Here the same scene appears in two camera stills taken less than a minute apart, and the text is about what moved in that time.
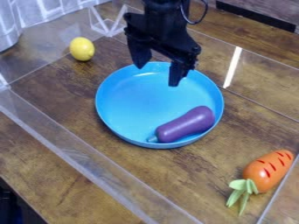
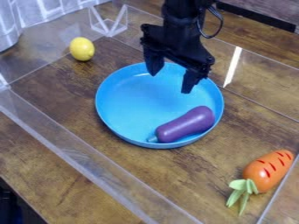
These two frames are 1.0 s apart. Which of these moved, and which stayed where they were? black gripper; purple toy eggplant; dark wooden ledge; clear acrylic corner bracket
Moved: black gripper
Stayed: dark wooden ledge; clear acrylic corner bracket; purple toy eggplant
